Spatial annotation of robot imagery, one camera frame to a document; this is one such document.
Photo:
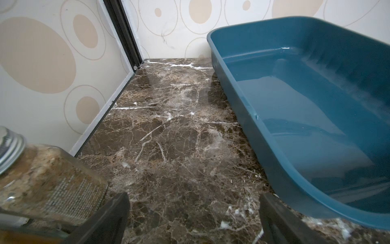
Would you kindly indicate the glass spice jar silver lid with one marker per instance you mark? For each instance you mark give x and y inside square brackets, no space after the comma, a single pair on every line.
[45,182]

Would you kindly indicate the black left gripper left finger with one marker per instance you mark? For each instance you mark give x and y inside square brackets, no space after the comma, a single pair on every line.
[106,226]

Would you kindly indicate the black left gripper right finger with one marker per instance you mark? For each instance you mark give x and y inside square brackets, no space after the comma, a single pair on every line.
[281,226]

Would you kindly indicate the teal plastic storage box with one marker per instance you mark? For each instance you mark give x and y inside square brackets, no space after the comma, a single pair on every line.
[313,100]

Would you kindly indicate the black corner frame post left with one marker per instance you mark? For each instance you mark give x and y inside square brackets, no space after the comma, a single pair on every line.
[118,16]

